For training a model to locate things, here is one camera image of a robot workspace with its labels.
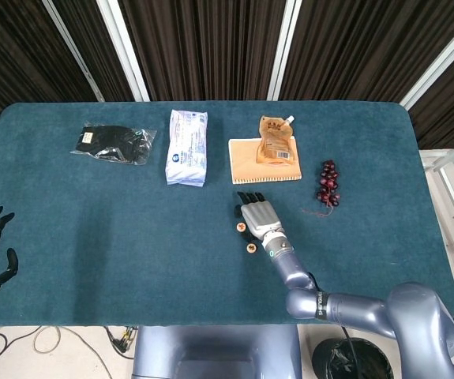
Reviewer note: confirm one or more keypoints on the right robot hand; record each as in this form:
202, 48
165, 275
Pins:
260, 219

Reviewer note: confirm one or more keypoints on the black trash bin with bag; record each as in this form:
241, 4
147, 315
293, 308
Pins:
337, 363

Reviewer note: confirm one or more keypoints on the white partition post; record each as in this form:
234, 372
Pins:
440, 65
124, 51
286, 47

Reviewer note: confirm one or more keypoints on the teal table cloth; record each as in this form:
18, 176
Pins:
132, 237

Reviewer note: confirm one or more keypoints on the black gloves in plastic bag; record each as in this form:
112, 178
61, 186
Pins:
108, 142

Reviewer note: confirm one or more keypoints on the purple grape bunch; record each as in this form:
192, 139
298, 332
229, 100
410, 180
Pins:
328, 177

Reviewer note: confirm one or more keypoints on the orange spout pouch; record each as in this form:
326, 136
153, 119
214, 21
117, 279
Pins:
274, 142

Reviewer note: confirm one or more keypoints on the spiral bound notebook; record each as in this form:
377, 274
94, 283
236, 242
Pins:
246, 162

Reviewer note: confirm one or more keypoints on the white metal frame rack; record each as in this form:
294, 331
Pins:
447, 166

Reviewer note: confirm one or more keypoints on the thin grey partition post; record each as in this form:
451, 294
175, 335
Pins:
72, 49

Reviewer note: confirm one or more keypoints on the white blue paper package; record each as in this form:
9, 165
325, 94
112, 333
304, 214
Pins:
187, 150

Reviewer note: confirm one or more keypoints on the black power plug strip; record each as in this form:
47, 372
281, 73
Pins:
122, 343

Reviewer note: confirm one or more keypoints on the dark brown pleated curtain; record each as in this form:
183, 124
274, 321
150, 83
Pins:
211, 47

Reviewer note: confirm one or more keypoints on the blue grey robot torso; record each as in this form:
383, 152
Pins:
214, 347

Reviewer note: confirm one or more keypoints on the cream round chess piece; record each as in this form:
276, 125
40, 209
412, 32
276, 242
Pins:
241, 227
252, 248

